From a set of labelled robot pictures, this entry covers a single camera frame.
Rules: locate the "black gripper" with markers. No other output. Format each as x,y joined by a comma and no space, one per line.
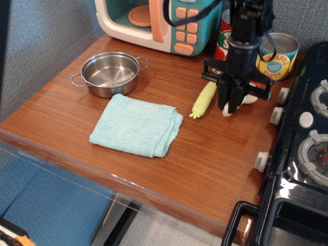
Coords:
239,69

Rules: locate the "white brown plush mushroom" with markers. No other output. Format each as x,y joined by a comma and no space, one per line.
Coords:
248,99

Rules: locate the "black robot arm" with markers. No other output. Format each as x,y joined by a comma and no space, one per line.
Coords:
250,21

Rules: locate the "tomato sauce can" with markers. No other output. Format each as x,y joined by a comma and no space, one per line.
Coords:
225,28

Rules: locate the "white stove knob middle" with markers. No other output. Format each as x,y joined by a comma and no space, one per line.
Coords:
276,115

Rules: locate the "white stove knob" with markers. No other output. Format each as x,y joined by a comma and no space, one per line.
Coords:
261,161
276,115
283,95

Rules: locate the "white stove knob upper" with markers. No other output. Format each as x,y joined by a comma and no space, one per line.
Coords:
283,95

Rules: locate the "pineapple slices can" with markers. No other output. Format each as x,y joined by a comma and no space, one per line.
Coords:
276,61

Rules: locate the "white stove knob lower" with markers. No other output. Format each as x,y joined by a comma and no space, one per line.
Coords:
261,161

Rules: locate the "teal toy microwave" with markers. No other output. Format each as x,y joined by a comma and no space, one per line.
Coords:
143,23

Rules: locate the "light teal folded cloth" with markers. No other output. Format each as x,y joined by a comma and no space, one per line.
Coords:
137,127

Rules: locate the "small steel pot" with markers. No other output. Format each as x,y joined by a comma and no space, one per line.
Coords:
110,73

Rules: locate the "black toy stove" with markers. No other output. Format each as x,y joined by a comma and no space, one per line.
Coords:
293,192

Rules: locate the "orange furry object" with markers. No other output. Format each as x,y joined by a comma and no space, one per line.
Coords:
16,241

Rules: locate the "spoon with yellow handle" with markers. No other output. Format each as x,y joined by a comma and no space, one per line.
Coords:
204,99

